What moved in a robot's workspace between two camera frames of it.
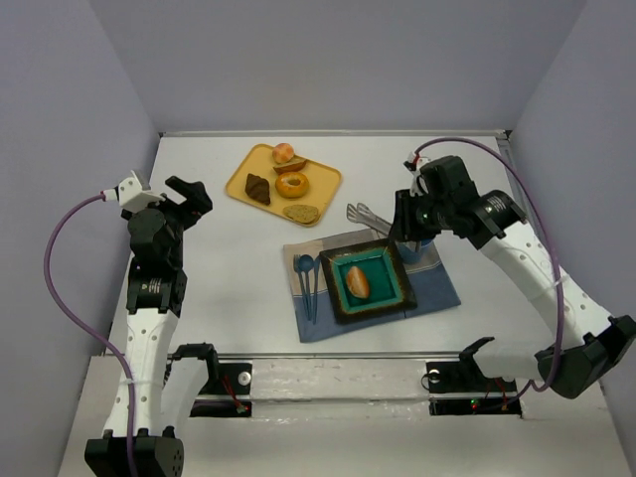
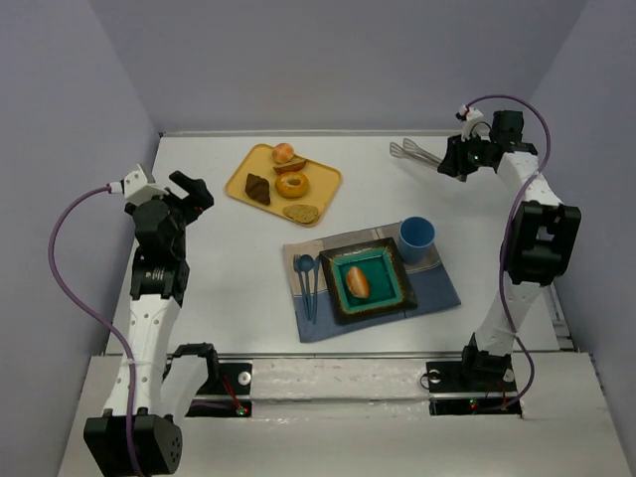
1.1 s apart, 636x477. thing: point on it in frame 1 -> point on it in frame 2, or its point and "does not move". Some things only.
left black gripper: (184, 200) does not move
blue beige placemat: (314, 310) does not move
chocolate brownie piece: (257, 188) does not move
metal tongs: (363, 215) -> (411, 151)
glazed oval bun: (358, 282) does not move
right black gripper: (404, 217) -> (452, 159)
